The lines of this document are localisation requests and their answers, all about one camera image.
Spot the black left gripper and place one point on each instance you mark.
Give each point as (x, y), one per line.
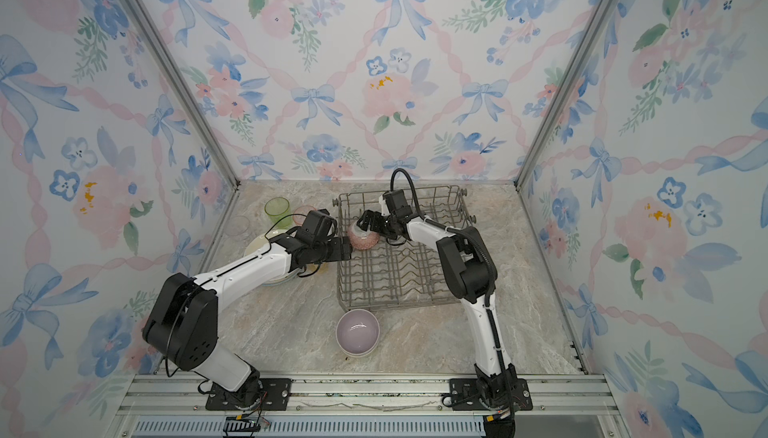
(338, 250)

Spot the green glass tumbler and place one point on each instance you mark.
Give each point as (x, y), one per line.
(278, 211)

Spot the pink glass tumbler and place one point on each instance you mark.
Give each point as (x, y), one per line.
(301, 214)

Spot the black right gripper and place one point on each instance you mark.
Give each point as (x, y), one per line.
(366, 217)

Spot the lilac ceramic bowl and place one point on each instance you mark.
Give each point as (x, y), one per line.
(358, 332)

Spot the pink patterned bowl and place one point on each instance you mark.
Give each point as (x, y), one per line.
(362, 240)

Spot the aluminium right corner post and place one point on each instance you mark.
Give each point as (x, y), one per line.
(572, 75)

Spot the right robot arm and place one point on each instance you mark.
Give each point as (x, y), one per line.
(470, 275)

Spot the aluminium left corner post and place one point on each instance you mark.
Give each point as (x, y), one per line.
(138, 12)

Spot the amber glass tumbler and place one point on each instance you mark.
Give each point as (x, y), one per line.
(324, 268)

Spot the aluminium corner post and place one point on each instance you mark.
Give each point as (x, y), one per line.
(138, 12)
(572, 75)

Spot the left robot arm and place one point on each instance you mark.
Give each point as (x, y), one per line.
(183, 324)

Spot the cream flamingo plate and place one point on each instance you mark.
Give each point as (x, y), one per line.
(262, 250)

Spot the clear glass tumbler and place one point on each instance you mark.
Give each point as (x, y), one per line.
(237, 227)

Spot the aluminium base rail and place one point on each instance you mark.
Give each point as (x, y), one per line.
(378, 405)

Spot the grey wire dish rack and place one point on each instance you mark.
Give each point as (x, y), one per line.
(406, 275)

